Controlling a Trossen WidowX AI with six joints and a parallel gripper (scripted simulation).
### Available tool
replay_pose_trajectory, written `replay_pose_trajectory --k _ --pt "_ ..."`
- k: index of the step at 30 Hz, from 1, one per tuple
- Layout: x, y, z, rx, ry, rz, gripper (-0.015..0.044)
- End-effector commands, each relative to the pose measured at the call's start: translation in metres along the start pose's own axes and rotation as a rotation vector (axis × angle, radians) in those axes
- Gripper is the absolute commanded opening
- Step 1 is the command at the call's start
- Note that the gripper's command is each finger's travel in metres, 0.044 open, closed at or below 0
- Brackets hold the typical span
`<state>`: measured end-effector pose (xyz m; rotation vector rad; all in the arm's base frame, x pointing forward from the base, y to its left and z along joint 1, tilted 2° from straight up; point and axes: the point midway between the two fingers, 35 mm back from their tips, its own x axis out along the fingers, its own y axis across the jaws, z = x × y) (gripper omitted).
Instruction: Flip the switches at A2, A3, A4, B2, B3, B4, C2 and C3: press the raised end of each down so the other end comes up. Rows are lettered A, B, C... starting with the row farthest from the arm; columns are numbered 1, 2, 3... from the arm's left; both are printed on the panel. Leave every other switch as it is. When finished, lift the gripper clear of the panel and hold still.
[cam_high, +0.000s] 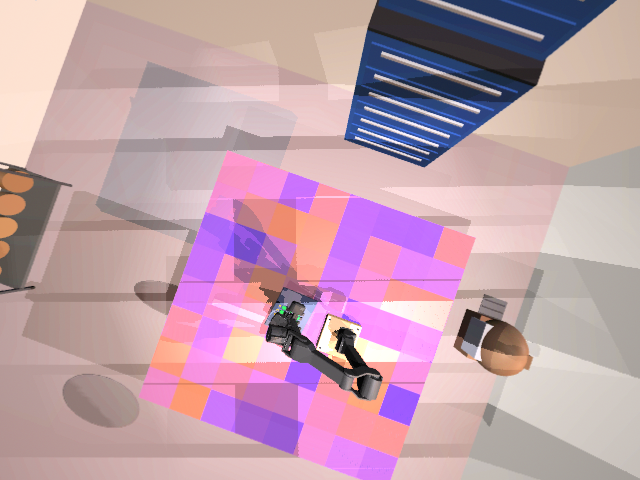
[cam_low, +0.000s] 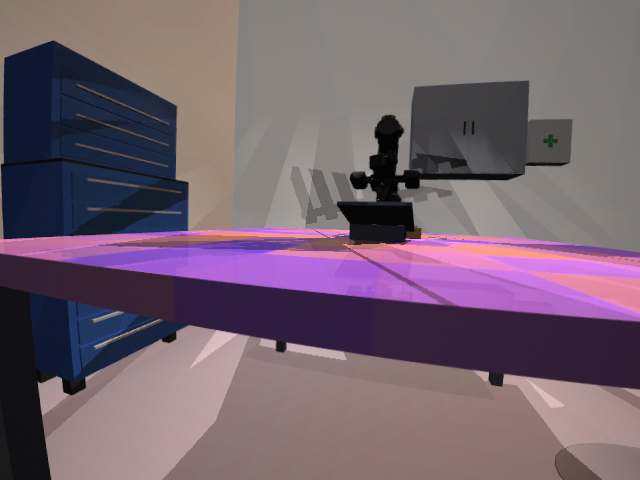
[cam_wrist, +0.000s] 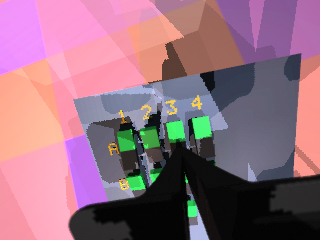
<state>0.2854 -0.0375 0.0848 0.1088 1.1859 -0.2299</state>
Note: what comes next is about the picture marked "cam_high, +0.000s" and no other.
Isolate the grey switch panel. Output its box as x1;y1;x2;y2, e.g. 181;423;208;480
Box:
264;287;318;333

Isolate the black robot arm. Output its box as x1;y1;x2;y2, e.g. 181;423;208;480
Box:
266;312;383;401

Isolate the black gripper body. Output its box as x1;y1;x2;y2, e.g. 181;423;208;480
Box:
285;301;306;331

